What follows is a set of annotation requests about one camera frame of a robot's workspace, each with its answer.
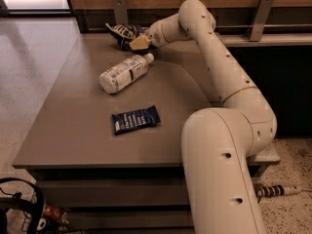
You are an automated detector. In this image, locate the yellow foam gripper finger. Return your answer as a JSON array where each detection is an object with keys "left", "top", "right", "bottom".
[{"left": 130, "top": 33, "right": 151, "bottom": 51}]

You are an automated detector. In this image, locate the blue white chip bag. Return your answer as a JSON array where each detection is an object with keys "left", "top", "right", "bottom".
[{"left": 105, "top": 23, "right": 144, "bottom": 51}]

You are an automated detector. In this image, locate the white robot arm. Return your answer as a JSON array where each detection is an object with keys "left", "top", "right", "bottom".
[{"left": 140, "top": 0, "right": 277, "bottom": 234}]

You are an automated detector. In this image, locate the white plastic water bottle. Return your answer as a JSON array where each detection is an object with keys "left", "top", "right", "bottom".
[{"left": 99, "top": 54, "right": 154, "bottom": 95}]

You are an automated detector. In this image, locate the dark blue snack bar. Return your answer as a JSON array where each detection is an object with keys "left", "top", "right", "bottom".
[{"left": 111, "top": 105, "right": 161, "bottom": 136}]

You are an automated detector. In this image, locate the upper grey drawer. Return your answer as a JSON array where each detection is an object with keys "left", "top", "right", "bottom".
[{"left": 37, "top": 179, "right": 188, "bottom": 208}]

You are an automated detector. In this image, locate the grey drawer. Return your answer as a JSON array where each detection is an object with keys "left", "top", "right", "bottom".
[
  {"left": 37, "top": 179, "right": 188, "bottom": 208},
  {"left": 66, "top": 211, "right": 193, "bottom": 229}
]

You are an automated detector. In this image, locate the lower grey drawer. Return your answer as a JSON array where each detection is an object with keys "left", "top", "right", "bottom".
[{"left": 66, "top": 211, "right": 193, "bottom": 229}]

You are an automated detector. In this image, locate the red snack packet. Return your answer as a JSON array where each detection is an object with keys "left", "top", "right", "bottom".
[{"left": 43, "top": 206, "right": 66, "bottom": 222}]

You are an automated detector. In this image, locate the left metal railing post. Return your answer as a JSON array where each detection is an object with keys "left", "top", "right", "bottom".
[{"left": 112, "top": 0, "right": 129, "bottom": 24}]

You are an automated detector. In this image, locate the metal railing post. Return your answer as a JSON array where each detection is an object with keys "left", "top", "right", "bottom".
[
  {"left": 247, "top": 0, "right": 274, "bottom": 42},
  {"left": 112, "top": 0, "right": 129, "bottom": 24}
]

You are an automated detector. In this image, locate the horizontal metal rail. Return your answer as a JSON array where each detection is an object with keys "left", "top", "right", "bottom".
[{"left": 87, "top": 23, "right": 312, "bottom": 32}]

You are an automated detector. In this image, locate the right metal railing post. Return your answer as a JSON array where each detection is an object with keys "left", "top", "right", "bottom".
[{"left": 247, "top": 0, "right": 274, "bottom": 42}]

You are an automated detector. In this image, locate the black curved strap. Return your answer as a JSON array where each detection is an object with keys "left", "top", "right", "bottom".
[{"left": 0, "top": 176, "right": 45, "bottom": 234}]

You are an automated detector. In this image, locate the striped cable connector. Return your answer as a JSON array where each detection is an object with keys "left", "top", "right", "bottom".
[{"left": 256, "top": 185, "right": 302, "bottom": 198}]

